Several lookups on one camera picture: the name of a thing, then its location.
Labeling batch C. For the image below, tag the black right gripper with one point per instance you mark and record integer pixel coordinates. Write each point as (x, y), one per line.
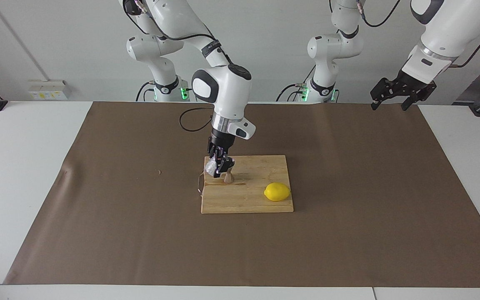
(221, 141)

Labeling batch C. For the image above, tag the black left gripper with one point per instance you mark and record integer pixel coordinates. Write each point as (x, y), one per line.
(408, 83)

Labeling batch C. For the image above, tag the small clear plastic cup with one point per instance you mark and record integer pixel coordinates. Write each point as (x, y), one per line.
(211, 168)

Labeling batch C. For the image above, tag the steel double jigger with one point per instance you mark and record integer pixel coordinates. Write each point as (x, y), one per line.
(228, 179)

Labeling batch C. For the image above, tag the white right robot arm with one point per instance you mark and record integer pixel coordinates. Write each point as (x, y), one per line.
(227, 91)

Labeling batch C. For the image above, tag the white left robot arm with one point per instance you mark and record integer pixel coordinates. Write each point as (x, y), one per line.
(448, 29)

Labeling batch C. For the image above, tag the wooden cutting board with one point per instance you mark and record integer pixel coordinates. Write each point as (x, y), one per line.
(244, 200)

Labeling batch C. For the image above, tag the yellow lemon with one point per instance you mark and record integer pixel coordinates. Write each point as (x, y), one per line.
(277, 192)

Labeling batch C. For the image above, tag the green lit base connector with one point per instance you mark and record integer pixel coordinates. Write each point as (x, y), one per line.
(304, 93)
(185, 92)

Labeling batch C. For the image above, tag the brown paper table mat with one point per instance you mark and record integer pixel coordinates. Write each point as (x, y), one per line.
(240, 250)

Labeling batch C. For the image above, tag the white wall socket box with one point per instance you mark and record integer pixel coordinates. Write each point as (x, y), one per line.
(48, 91)

